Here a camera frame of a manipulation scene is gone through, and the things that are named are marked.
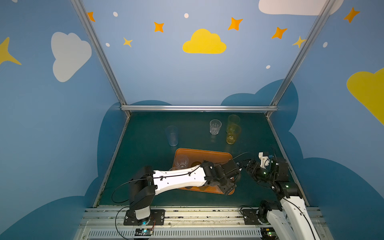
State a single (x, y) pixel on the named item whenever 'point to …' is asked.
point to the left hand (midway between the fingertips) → (230, 183)
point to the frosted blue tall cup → (172, 132)
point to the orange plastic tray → (200, 155)
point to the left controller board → (143, 232)
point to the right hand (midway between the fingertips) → (244, 163)
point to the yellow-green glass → (233, 119)
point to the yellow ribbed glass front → (233, 131)
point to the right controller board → (268, 233)
